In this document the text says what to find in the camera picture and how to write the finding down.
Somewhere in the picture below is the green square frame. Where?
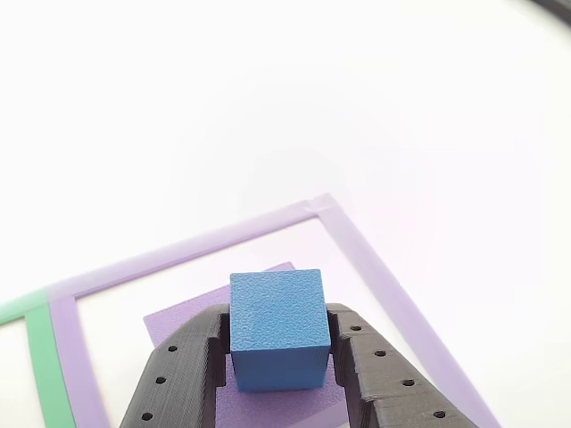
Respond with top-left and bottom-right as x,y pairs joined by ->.
0,287 -> 77,428

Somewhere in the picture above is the purple square frame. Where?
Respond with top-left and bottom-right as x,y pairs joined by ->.
46,192 -> 503,428

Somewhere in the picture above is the purple cube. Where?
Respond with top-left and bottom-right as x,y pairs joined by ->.
142,261 -> 352,428

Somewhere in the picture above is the small blue cube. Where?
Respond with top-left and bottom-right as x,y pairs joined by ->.
229,268 -> 332,393

